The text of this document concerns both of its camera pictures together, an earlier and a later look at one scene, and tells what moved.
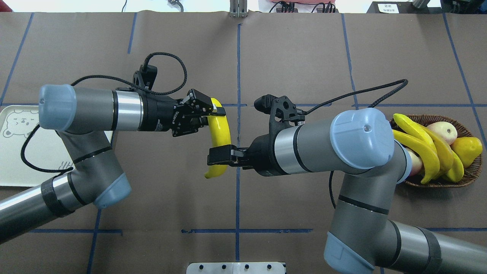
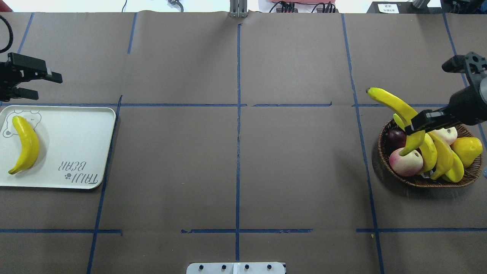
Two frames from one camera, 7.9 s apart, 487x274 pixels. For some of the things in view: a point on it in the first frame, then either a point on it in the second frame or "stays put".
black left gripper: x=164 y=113 → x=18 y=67
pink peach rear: x=446 y=130 stays put
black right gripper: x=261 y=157 → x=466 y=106
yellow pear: x=467 y=148 stays put
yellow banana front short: x=456 y=172 stays put
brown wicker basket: x=470 y=171 stays put
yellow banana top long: x=432 y=164 → x=415 y=138
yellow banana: x=219 y=134 → x=30 y=143
